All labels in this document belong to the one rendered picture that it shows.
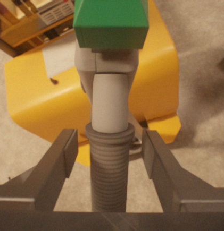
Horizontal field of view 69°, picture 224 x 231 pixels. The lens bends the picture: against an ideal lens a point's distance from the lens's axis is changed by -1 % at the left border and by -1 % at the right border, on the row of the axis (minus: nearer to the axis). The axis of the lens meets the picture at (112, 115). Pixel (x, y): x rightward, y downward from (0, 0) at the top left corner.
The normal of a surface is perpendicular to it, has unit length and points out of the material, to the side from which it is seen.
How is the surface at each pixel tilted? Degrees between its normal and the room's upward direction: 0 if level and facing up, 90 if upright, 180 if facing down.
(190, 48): 0
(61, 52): 0
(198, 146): 0
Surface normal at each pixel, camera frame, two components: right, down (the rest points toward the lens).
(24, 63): -0.26, -0.21
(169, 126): -0.15, 0.15
